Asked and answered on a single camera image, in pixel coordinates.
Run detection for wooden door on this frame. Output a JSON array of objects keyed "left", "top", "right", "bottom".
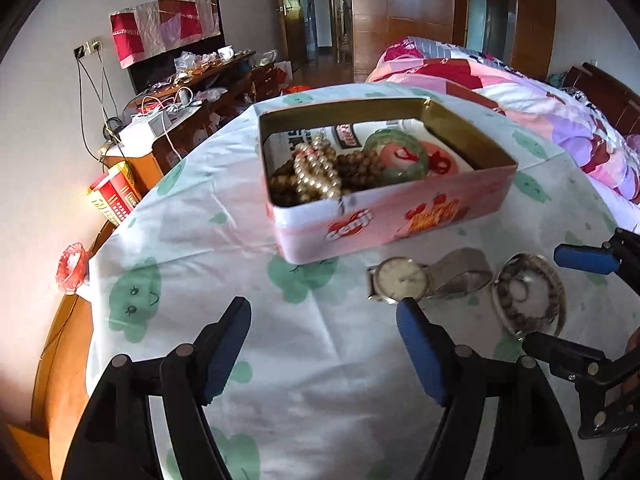
[{"left": 274, "top": 0, "right": 353, "bottom": 73}]

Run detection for pearl bracelet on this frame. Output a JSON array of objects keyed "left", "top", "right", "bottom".
[{"left": 292, "top": 132, "right": 343, "bottom": 201}]

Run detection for white box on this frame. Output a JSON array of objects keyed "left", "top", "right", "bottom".
[{"left": 120, "top": 110, "right": 171, "bottom": 141}]

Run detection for brown wooden bead bracelet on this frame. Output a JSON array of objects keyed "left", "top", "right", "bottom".
[{"left": 337, "top": 151, "right": 387, "bottom": 195}]

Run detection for green jade bangle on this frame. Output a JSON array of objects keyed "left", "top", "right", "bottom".
[{"left": 362, "top": 129, "right": 431, "bottom": 181}]

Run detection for white sheet with green print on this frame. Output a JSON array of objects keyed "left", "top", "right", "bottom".
[{"left": 85, "top": 82, "right": 640, "bottom": 480}]

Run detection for dark bead bracelet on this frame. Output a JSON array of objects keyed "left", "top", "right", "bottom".
[{"left": 500, "top": 260, "right": 563, "bottom": 328}]

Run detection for pink tin box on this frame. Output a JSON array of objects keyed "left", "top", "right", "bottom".
[{"left": 258, "top": 97, "right": 518, "bottom": 265}]

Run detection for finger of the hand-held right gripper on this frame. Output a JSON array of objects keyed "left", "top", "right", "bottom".
[
  {"left": 522, "top": 331, "right": 640, "bottom": 440},
  {"left": 554, "top": 227, "right": 640, "bottom": 281}
]

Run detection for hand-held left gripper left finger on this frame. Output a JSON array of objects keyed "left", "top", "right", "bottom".
[{"left": 61, "top": 296, "right": 252, "bottom": 480}]

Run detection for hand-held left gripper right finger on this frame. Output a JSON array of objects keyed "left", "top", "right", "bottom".
[{"left": 396, "top": 297, "right": 586, "bottom": 480}]

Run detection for red patchwork cover cloth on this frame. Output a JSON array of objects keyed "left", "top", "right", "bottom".
[{"left": 110, "top": 0, "right": 221, "bottom": 70}]

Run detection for silver wristwatch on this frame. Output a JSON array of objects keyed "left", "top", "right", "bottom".
[{"left": 367, "top": 249, "right": 493, "bottom": 306}]

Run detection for wooden wardrobe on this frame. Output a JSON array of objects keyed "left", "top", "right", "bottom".
[{"left": 350, "top": 0, "right": 558, "bottom": 83}]

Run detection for hanging power cables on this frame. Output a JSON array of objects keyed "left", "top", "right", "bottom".
[{"left": 77, "top": 52, "right": 126, "bottom": 161}]

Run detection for red and yellow carton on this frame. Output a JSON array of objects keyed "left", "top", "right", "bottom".
[{"left": 89, "top": 161, "right": 143, "bottom": 226}]

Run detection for wooden desk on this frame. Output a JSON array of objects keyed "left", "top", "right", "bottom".
[{"left": 102, "top": 50, "right": 281, "bottom": 196}]

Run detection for amber bead bracelet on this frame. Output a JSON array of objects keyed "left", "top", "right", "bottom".
[{"left": 270, "top": 160, "right": 303, "bottom": 208}]

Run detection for silver bangle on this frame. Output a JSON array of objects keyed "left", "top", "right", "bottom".
[{"left": 492, "top": 252, "right": 568, "bottom": 338}]

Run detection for red cord coin pendant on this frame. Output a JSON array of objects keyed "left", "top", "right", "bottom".
[{"left": 392, "top": 146, "right": 451, "bottom": 176}]

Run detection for black television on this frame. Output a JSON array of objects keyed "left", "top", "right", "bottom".
[{"left": 127, "top": 35, "right": 226, "bottom": 95}]

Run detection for pink patchwork quilt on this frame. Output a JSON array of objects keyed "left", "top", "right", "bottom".
[{"left": 365, "top": 36, "right": 640, "bottom": 206}]

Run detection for red plastic bag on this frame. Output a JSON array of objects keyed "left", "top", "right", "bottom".
[{"left": 55, "top": 242, "right": 91, "bottom": 293}]

